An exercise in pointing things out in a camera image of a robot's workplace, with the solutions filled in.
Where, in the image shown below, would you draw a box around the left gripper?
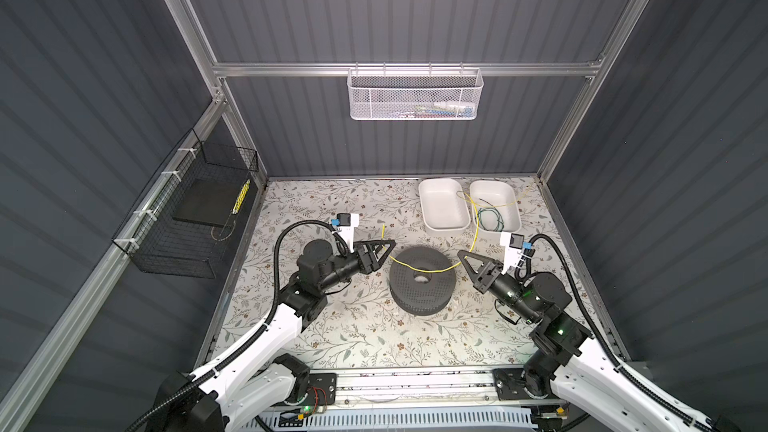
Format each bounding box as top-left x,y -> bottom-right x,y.
316,237 -> 392,297

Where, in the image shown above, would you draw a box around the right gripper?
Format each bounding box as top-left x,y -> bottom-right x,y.
460,248 -> 539,326

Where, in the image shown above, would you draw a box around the dark grey foam spool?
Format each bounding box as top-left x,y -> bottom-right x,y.
389,246 -> 456,316

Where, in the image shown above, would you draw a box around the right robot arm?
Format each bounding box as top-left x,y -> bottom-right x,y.
458,250 -> 718,431

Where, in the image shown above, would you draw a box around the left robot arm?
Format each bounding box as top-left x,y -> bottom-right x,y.
140,239 -> 396,431

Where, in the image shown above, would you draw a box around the right white plastic bin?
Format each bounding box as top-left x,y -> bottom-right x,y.
469,180 -> 522,240

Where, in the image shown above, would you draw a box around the white plastic bin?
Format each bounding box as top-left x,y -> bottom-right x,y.
469,180 -> 522,240
418,178 -> 471,237

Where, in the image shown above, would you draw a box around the left white plastic bin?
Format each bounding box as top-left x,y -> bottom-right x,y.
418,178 -> 471,237

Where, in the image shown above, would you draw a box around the yellow marker pen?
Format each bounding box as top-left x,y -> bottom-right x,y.
231,179 -> 251,215

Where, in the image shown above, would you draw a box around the items in white basket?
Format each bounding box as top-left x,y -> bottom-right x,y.
390,100 -> 476,120

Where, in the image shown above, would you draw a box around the black foam pad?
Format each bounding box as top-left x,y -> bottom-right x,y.
171,179 -> 241,227

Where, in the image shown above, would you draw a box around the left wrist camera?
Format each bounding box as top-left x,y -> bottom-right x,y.
331,213 -> 360,252

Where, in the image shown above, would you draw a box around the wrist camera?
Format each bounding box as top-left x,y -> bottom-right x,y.
500,232 -> 533,275
331,213 -> 360,252

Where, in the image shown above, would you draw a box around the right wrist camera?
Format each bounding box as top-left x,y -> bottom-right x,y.
500,232 -> 533,275

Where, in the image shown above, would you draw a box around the green cable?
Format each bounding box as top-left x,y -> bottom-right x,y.
476,198 -> 506,233

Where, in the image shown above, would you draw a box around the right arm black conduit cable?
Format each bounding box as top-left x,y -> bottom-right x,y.
521,232 -> 715,432

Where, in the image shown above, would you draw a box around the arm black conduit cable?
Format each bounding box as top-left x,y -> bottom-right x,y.
122,219 -> 352,432
521,232 -> 715,432

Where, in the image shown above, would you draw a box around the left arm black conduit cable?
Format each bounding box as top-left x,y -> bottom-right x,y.
122,219 -> 352,432

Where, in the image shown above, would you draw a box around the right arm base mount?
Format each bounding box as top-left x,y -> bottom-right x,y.
491,367 -> 557,401

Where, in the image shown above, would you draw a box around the aluminium front rail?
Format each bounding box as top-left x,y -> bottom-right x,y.
325,365 -> 565,410

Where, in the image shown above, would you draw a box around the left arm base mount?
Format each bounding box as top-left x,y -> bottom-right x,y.
273,372 -> 338,408

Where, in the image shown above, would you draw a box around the white slotted cable duct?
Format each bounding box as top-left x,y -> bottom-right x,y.
258,406 -> 539,431

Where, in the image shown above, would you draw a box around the white wire mesh basket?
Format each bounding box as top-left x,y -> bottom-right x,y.
346,65 -> 484,121

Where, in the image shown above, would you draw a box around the black wire basket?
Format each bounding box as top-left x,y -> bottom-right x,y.
113,136 -> 259,279

